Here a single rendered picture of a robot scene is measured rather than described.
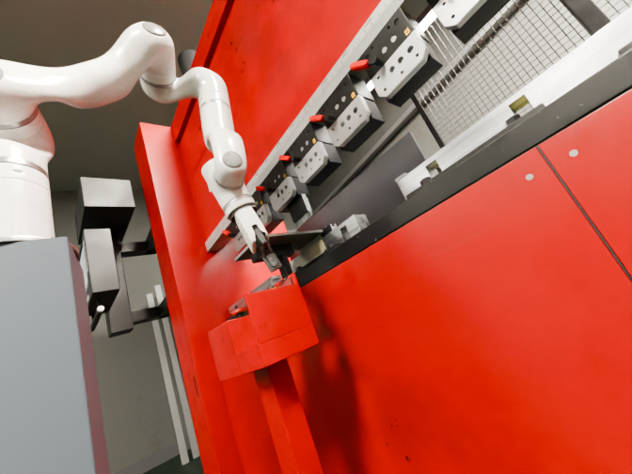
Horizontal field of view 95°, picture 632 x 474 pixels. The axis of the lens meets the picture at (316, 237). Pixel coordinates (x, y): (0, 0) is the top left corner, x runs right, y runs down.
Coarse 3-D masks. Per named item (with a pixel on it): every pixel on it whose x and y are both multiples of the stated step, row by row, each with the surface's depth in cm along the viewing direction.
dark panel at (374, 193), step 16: (400, 144) 135; (416, 144) 129; (384, 160) 142; (400, 160) 135; (416, 160) 129; (368, 176) 149; (384, 176) 142; (352, 192) 158; (368, 192) 150; (384, 192) 143; (400, 192) 137; (336, 208) 168; (352, 208) 159; (368, 208) 151; (384, 208) 144; (304, 224) 190; (320, 224) 179; (336, 224) 169
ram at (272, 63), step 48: (240, 0) 127; (288, 0) 103; (336, 0) 87; (240, 48) 130; (288, 48) 105; (336, 48) 89; (240, 96) 133; (288, 96) 107; (192, 144) 180; (288, 144) 110; (192, 192) 186
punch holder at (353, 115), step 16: (352, 80) 86; (336, 96) 90; (368, 96) 87; (320, 112) 96; (336, 112) 90; (352, 112) 85; (368, 112) 82; (336, 128) 91; (352, 128) 86; (368, 128) 87; (336, 144) 91; (352, 144) 92
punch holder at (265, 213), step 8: (256, 192) 129; (264, 192) 128; (256, 200) 129; (264, 200) 126; (264, 208) 124; (272, 208) 127; (264, 216) 125; (272, 216) 125; (280, 216) 127; (264, 224) 125; (272, 224) 128
